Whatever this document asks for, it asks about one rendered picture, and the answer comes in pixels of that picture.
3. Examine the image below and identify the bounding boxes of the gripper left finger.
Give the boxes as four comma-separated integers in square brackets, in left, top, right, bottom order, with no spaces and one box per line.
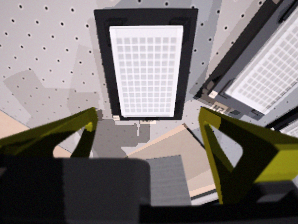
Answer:
[0,107,98,158]

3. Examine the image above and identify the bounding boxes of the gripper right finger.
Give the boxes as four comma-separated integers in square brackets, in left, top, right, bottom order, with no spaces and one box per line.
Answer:
[198,106,298,204]

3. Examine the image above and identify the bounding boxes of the white well plate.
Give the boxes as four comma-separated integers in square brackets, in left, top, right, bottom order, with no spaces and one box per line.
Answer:
[225,6,298,115]
[109,26,183,117]
[280,118,298,137]

